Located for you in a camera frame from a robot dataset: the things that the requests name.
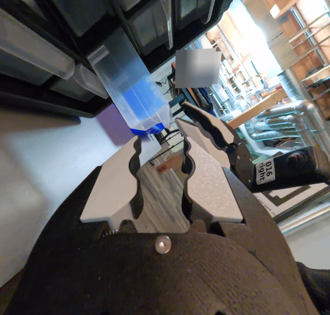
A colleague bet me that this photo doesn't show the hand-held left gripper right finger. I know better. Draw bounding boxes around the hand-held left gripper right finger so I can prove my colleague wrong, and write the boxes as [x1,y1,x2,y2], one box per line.
[181,137,244,224]

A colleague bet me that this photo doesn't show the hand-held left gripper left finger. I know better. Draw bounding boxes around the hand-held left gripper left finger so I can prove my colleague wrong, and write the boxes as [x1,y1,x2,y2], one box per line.
[80,135,144,230]

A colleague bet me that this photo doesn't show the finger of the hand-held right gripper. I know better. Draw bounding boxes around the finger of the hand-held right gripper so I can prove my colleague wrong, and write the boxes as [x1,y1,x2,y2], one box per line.
[181,102,239,151]
[175,118,232,170]

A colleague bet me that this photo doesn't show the clear plastic drawer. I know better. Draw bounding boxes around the clear plastic drawer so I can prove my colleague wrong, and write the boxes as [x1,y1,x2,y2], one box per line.
[87,45,174,135]

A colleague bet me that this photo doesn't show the black drawer cabinet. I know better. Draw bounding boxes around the black drawer cabinet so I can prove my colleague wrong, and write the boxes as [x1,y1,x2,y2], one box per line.
[0,0,239,118]

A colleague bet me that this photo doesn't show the grey desk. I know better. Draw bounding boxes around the grey desk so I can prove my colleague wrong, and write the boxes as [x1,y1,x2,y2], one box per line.
[0,106,161,288]

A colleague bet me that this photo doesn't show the black white marker sheet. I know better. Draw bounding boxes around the black white marker sheet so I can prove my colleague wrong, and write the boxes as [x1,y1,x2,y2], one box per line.
[254,185,329,217]

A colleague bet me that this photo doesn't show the blue jacket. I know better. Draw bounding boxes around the blue jacket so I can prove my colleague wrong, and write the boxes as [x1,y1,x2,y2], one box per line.
[197,88,214,114]

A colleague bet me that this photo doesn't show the small cardboard box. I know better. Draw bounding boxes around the small cardboard box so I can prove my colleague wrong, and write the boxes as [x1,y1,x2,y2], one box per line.
[157,155,185,175]

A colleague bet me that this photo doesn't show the wooden ceiling beams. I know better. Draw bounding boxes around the wooden ceiling beams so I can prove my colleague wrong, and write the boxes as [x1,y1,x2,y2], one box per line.
[254,0,330,73]

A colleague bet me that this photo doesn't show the set of clear cabinet drawers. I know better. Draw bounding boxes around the set of clear cabinet drawers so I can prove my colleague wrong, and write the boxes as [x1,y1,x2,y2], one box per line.
[0,0,216,102]

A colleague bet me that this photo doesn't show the wooden post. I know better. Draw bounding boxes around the wooden post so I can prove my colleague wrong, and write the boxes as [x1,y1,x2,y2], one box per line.
[228,88,288,130]

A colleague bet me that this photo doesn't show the silver ventilation duct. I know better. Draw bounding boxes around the silver ventilation duct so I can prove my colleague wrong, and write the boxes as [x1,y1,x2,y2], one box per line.
[247,68,330,147]

